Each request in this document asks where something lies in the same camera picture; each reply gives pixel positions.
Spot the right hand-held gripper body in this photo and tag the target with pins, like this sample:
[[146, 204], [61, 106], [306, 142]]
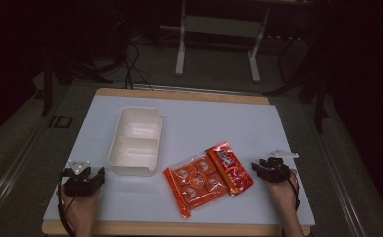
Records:
[[274, 168]]

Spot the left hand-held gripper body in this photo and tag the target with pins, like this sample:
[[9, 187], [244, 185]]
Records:
[[79, 181]]

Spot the white plastic container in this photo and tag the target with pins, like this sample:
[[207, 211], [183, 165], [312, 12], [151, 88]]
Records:
[[136, 141]]

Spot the orange snack packet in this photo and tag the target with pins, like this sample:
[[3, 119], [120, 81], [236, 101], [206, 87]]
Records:
[[207, 179]]

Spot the person's right hand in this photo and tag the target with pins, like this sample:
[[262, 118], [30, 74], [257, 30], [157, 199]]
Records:
[[283, 194]]

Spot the person's left hand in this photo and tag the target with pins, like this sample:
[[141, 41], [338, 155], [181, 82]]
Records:
[[80, 210]]

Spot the black stand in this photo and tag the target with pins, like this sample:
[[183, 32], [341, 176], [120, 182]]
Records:
[[318, 95]]

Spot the white metal stand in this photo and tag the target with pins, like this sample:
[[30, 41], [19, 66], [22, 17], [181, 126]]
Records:
[[217, 39]]

